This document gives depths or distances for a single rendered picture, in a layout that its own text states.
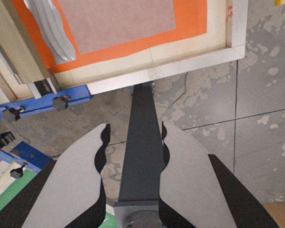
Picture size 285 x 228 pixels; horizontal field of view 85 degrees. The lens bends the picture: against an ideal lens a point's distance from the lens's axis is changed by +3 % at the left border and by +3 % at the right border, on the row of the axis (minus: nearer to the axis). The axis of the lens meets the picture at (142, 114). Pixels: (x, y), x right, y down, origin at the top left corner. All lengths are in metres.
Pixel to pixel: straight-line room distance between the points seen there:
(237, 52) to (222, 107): 1.31
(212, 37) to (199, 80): 1.09
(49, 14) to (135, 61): 0.26
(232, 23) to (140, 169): 0.53
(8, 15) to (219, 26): 0.53
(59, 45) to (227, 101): 1.60
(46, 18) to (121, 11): 0.21
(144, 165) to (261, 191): 2.54
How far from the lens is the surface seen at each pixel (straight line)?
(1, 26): 0.52
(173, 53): 0.53
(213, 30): 0.56
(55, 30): 0.56
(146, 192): 0.54
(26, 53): 0.50
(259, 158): 2.50
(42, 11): 0.58
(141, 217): 0.51
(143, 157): 0.64
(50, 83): 0.53
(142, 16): 0.52
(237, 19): 0.54
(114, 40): 0.52
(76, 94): 0.54
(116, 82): 0.50
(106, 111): 1.67
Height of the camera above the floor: 1.47
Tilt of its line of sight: 63 degrees down
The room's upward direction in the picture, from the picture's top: 179 degrees clockwise
